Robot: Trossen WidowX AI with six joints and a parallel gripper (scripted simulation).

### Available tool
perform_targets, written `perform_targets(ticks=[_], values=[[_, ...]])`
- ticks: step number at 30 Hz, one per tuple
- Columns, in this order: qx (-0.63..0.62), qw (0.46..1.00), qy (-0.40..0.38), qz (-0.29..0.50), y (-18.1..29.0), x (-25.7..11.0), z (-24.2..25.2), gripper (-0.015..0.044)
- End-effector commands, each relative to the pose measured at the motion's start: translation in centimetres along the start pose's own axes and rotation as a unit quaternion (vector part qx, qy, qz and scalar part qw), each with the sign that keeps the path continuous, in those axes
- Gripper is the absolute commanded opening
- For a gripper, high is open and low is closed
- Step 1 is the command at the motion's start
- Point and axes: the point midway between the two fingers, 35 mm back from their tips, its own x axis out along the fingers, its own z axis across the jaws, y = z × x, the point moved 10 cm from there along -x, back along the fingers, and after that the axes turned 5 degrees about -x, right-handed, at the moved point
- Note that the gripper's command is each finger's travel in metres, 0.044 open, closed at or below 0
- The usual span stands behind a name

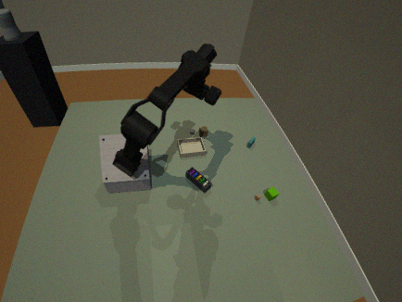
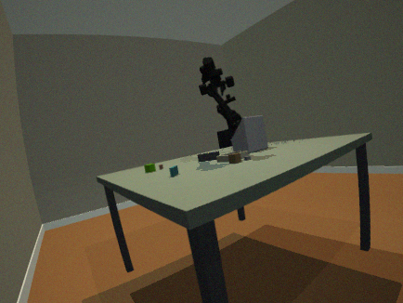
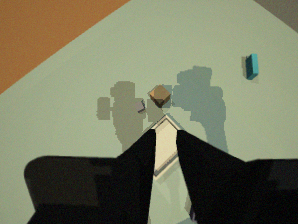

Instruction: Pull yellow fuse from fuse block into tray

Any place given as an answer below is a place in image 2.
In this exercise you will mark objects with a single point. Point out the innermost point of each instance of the beige square tray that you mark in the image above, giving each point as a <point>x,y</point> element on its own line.
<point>224,157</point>

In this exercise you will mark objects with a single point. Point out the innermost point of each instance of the green cube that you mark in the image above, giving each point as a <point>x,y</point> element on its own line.
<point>149,168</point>

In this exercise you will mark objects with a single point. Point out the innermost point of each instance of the small teal block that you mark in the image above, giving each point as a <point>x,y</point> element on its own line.
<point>173,171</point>

